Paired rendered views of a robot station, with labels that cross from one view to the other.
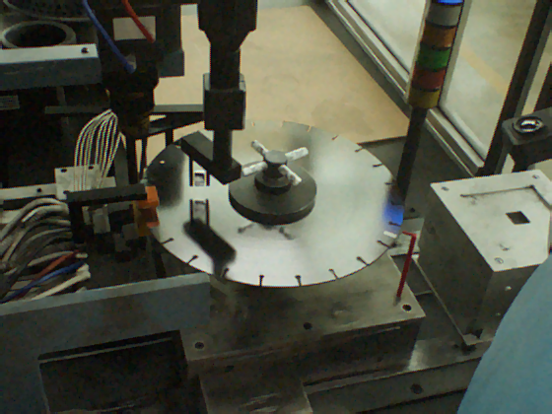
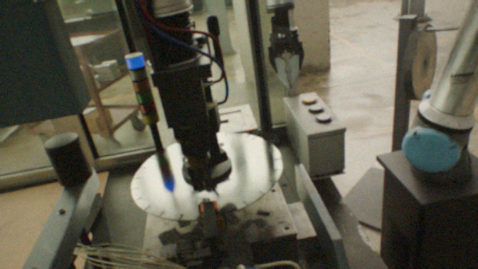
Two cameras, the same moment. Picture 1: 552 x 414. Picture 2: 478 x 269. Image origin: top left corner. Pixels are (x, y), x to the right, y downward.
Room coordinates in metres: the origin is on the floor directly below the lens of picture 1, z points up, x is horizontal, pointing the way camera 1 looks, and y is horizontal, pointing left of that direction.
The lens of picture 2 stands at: (0.42, 0.64, 1.37)
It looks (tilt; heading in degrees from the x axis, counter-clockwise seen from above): 27 degrees down; 287
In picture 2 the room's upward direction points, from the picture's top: 9 degrees counter-clockwise
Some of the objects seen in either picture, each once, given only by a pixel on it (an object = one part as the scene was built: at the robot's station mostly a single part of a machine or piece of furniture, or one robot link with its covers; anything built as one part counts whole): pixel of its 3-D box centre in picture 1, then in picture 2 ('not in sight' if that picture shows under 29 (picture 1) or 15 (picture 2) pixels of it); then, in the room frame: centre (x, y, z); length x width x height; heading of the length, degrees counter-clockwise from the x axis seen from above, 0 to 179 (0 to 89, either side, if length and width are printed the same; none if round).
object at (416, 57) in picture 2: not in sight; (400, 122); (0.12, -1.07, 0.50); 0.50 x 0.50 x 1.00; 62
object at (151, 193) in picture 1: (114, 214); (213, 230); (0.63, 0.19, 0.95); 0.10 x 0.03 x 0.07; 110
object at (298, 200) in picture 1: (273, 183); (205, 164); (0.70, 0.01, 0.96); 0.11 x 0.11 x 0.03
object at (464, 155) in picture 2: not in sight; (441, 153); (0.15, -0.30, 0.80); 0.15 x 0.15 x 0.10
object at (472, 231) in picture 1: (503, 256); (227, 141); (0.75, -0.32, 0.82); 0.18 x 0.18 x 0.15; 20
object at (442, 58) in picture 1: (433, 52); (144, 95); (0.92, -0.19, 1.05); 0.05 x 0.04 x 0.03; 20
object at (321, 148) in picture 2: not in sight; (312, 132); (0.49, -0.38, 0.82); 0.28 x 0.11 x 0.15; 110
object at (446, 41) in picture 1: (438, 32); (141, 84); (0.92, -0.19, 1.08); 0.05 x 0.04 x 0.03; 20
